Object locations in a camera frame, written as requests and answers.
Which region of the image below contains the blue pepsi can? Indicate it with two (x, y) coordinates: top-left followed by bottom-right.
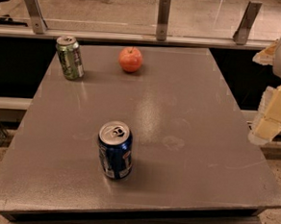
(98, 121), (133, 180)

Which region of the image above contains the middle metal railing bracket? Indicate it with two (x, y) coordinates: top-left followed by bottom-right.
(156, 0), (171, 41)

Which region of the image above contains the metal railing bracket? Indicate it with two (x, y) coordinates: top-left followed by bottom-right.
(24, 0), (47, 35)
(156, 0), (171, 41)
(233, 1), (262, 45)

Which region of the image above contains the right metal railing bracket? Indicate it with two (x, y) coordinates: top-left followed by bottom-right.
(233, 1), (262, 45)

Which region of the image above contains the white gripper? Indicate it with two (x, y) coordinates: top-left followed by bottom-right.
(248, 38), (281, 145)

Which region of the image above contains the green soda can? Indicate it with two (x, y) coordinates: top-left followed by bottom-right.
(56, 37), (84, 81)

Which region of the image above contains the metal railing base rail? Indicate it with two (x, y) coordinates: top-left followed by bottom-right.
(0, 25), (271, 50)

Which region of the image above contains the left metal railing bracket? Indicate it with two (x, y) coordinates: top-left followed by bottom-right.
(24, 0), (47, 35)

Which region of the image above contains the red apple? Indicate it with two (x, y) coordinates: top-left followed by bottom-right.
(118, 46), (143, 73)

